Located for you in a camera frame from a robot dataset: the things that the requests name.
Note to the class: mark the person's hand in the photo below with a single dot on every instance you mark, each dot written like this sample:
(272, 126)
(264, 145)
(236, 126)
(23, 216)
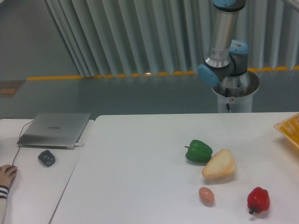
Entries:
(6, 177)

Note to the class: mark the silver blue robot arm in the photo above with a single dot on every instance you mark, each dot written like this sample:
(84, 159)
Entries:
(251, 33)

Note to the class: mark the bread slice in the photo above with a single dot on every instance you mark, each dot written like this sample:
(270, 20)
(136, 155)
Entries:
(221, 165)

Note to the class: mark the green bell pepper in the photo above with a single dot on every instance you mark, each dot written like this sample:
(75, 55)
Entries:
(198, 152)

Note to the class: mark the silver closed laptop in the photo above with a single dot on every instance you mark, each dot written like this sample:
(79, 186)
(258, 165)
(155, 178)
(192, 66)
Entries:
(55, 130)

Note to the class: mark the striped sleeve forearm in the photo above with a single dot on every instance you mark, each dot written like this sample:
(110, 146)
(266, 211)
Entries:
(3, 202)

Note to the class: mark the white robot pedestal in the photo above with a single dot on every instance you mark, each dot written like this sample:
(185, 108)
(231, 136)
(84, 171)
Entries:
(235, 93)

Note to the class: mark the white usb dongle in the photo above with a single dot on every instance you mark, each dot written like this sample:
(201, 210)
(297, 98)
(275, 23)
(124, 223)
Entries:
(80, 145)

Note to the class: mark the brown egg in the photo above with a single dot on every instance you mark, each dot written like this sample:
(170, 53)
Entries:
(206, 196)

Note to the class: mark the yellow plastic basket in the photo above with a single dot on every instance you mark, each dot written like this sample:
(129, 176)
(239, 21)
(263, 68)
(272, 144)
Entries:
(289, 128)

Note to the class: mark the small black plastic tray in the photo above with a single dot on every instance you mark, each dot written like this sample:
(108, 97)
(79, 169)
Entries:
(47, 158)

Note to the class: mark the red bell pepper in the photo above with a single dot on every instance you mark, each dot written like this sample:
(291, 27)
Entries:
(258, 200)

